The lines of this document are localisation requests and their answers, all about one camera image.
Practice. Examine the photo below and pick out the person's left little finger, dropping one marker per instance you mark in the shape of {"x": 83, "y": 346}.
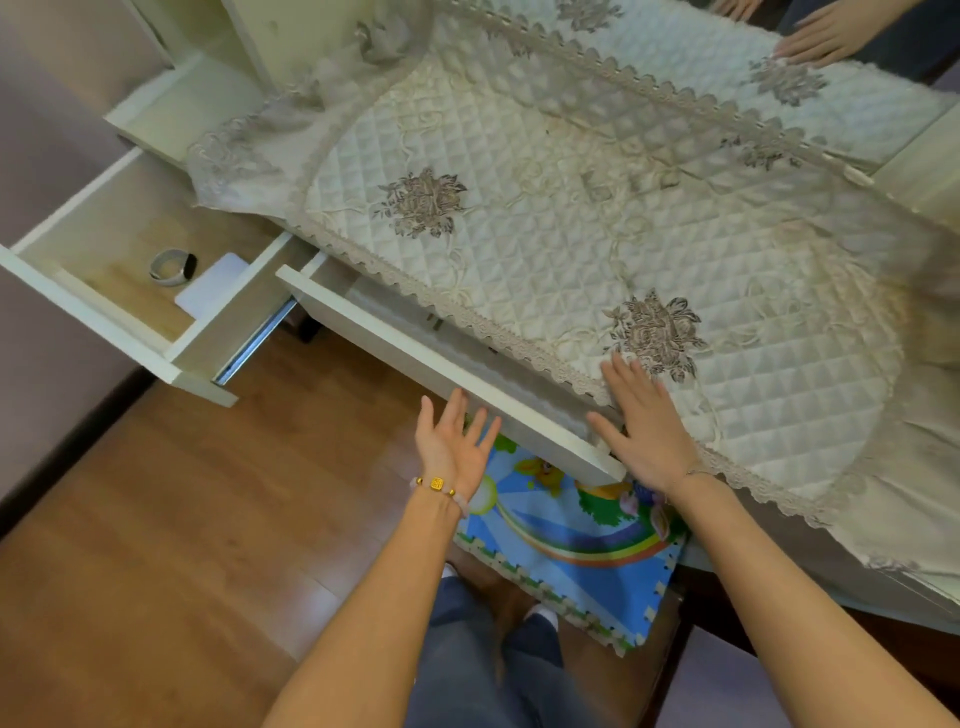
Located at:
{"x": 424, "y": 420}

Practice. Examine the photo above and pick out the person's left hand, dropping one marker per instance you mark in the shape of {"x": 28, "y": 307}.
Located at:
{"x": 450, "y": 461}

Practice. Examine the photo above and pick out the long white drawer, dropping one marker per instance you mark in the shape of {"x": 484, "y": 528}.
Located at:
{"x": 450, "y": 375}

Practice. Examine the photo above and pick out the white desk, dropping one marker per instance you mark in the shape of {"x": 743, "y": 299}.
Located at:
{"x": 187, "y": 105}

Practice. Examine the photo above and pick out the person's right thumb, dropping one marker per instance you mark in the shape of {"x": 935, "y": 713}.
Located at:
{"x": 606, "y": 430}

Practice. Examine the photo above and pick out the person's right forearm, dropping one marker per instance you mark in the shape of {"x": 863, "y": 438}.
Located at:
{"x": 795, "y": 615}

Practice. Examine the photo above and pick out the person's white shoe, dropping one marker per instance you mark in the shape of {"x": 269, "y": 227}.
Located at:
{"x": 543, "y": 615}
{"x": 448, "y": 570}

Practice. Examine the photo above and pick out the person's right middle finger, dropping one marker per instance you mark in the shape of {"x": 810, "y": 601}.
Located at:
{"x": 632, "y": 384}

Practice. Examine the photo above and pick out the person's right little finger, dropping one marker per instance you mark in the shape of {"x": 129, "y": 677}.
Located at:
{"x": 664, "y": 396}

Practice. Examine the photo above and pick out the cream quilted lace tablecloth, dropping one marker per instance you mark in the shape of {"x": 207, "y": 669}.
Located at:
{"x": 570, "y": 225}

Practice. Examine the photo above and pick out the white drawer with wood bottom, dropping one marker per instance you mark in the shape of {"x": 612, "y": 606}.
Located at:
{"x": 112, "y": 255}

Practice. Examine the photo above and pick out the person's grey trousers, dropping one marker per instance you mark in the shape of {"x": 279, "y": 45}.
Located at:
{"x": 480, "y": 667}

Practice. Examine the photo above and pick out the colourful foam play mat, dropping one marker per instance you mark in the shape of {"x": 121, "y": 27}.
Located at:
{"x": 585, "y": 540}

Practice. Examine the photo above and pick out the mauve stool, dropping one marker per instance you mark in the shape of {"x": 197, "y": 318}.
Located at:
{"x": 720, "y": 682}

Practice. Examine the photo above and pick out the white paper card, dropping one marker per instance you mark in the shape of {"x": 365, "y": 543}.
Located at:
{"x": 214, "y": 289}

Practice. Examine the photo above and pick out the person's left forearm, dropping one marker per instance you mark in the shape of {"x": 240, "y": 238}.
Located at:
{"x": 375, "y": 622}

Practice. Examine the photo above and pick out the metal drawer slide rail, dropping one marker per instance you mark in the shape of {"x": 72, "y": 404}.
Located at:
{"x": 255, "y": 341}

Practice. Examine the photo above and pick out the person's right hand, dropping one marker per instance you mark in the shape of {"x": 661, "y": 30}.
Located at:
{"x": 652, "y": 439}

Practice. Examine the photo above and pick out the person's left thumb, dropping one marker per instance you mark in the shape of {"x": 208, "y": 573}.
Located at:
{"x": 490, "y": 439}

